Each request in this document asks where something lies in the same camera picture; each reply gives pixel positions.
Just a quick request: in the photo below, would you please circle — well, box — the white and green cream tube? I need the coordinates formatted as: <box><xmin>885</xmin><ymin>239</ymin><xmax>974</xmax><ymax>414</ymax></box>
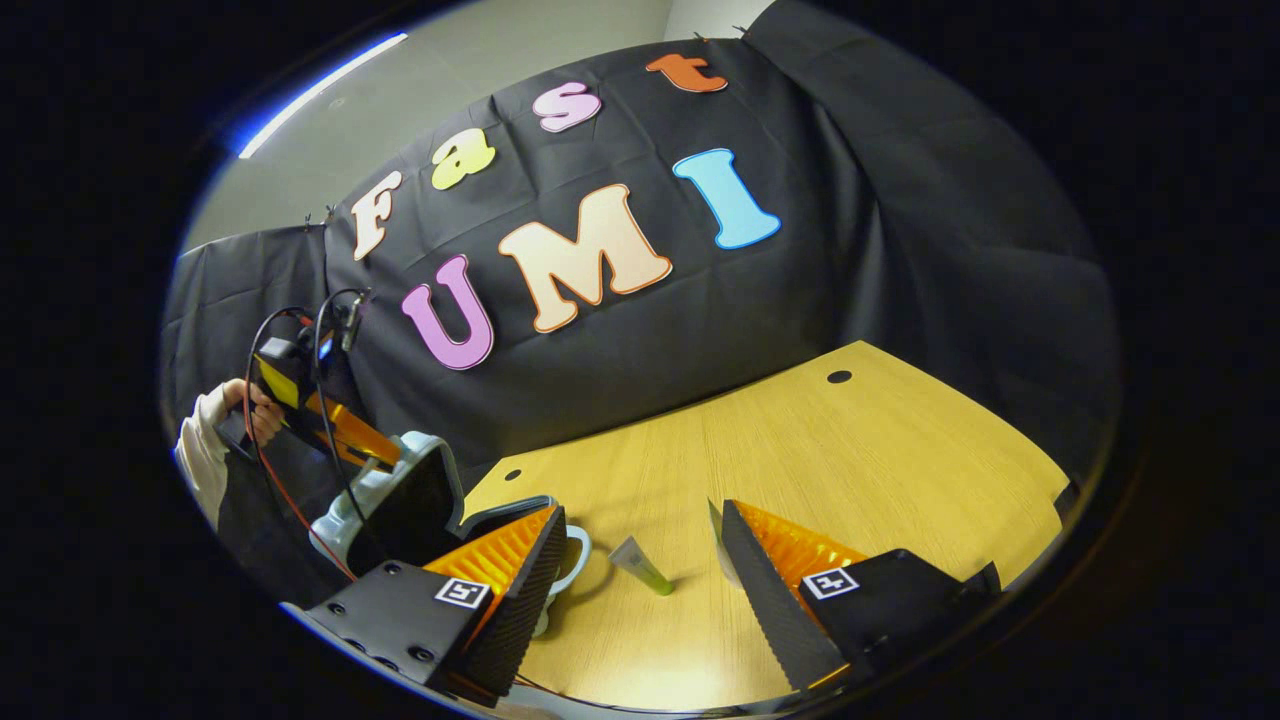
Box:
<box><xmin>707</xmin><ymin>497</ymin><xmax>746</xmax><ymax>589</ymax></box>

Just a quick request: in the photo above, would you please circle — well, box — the light blue small suitcase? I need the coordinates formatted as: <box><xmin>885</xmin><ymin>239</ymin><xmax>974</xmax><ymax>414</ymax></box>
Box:
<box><xmin>308</xmin><ymin>430</ymin><xmax>593</xmax><ymax>641</ymax></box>

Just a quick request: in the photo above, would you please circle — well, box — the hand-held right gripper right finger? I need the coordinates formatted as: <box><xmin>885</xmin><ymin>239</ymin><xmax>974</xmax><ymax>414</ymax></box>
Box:
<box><xmin>720</xmin><ymin>498</ymin><xmax>1003</xmax><ymax>696</ymax></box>

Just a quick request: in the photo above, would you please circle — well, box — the black cable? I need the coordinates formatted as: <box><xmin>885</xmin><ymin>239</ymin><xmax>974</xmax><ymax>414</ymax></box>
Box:
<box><xmin>310</xmin><ymin>288</ymin><xmax>373</xmax><ymax>561</ymax></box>

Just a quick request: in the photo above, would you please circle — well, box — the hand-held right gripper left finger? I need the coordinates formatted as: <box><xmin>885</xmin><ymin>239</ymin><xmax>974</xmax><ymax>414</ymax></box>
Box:
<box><xmin>283</xmin><ymin>503</ymin><xmax>568</xmax><ymax>709</ymax></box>

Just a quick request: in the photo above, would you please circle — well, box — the grey tube with green cap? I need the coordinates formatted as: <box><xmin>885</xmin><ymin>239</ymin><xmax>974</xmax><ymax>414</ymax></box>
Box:
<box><xmin>607</xmin><ymin>535</ymin><xmax>677</xmax><ymax>598</ymax></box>

